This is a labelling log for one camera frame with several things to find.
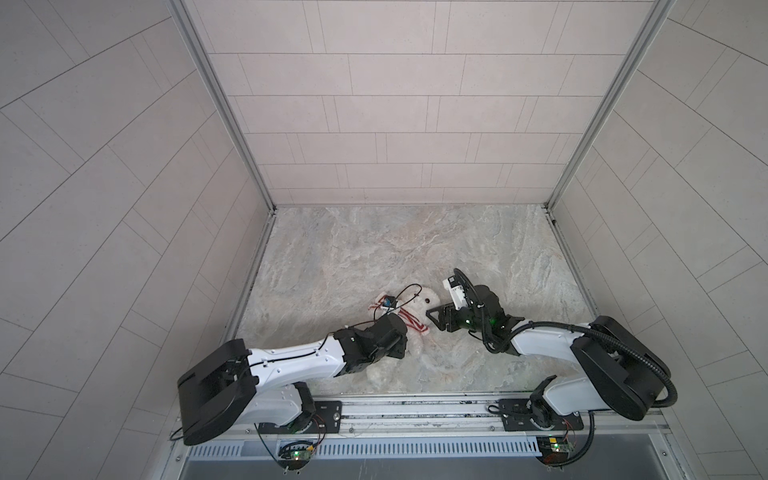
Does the red white striped shirt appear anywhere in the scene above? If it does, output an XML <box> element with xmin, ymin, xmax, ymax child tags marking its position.
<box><xmin>391</xmin><ymin>288</ymin><xmax>439</xmax><ymax>335</ymax></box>

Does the white plush teddy bear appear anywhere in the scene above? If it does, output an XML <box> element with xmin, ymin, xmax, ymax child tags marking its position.
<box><xmin>368</xmin><ymin>283</ymin><xmax>441</xmax><ymax>382</ymax></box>

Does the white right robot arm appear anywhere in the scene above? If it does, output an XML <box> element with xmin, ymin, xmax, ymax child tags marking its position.
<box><xmin>426</xmin><ymin>279</ymin><xmax>678</xmax><ymax>429</ymax></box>

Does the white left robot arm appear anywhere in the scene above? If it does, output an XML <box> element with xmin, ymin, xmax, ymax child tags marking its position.
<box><xmin>177</xmin><ymin>314</ymin><xmax>408</xmax><ymax>446</ymax></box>

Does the right green circuit board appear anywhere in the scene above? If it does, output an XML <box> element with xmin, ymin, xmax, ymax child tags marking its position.
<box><xmin>536</xmin><ymin>436</ymin><xmax>574</xmax><ymax>465</ymax></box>

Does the green circuit board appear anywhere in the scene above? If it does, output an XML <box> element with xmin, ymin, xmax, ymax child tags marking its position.
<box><xmin>277</xmin><ymin>440</ymin><xmax>317</xmax><ymax>471</ymax></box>
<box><xmin>536</xmin><ymin>436</ymin><xmax>574</xmax><ymax>465</ymax></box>

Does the left green circuit board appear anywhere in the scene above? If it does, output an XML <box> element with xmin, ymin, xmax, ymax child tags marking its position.
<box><xmin>277</xmin><ymin>440</ymin><xmax>317</xmax><ymax>471</ymax></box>

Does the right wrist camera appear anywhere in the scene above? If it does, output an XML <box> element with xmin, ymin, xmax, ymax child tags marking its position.
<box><xmin>443</xmin><ymin>275</ymin><xmax>468</xmax><ymax>310</ymax></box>

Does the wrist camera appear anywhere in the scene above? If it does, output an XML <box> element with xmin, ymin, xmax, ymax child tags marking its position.
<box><xmin>443</xmin><ymin>275</ymin><xmax>468</xmax><ymax>310</ymax></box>
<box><xmin>381</xmin><ymin>295</ymin><xmax>401</xmax><ymax>313</ymax></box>

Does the black corrugated cable conduit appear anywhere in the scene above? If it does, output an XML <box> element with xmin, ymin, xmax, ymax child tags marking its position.
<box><xmin>452</xmin><ymin>268</ymin><xmax>679</xmax><ymax>409</ymax></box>

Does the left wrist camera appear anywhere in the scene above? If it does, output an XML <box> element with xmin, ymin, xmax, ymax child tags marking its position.
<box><xmin>381</xmin><ymin>295</ymin><xmax>401</xmax><ymax>313</ymax></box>

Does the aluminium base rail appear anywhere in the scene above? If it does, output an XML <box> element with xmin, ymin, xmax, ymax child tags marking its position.
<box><xmin>182</xmin><ymin>394</ymin><xmax>668</xmax><ymax>461</ymax></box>

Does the aluminium corner post right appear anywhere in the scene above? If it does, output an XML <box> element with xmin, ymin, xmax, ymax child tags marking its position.
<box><xmin>544</xmin><ymin>0</ymin><xmax>675</xmax><ymax>216</ymax></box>

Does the aluminium corner post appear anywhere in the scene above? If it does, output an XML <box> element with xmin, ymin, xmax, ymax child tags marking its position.
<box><xmin>168</xmin><ymin>0</ymin><xmax>277</xmax><ymax>216</ymax></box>
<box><xmin>544</xmin><ymin>0</ymin><xmax>675</xmax><ymax>216</ymax></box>

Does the aluminium corner post left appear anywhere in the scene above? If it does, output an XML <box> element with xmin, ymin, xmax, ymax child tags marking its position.
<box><xmin>168</xmin><ymin>0</ymin><xmax>277</xmax><ymax>216</ymax></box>

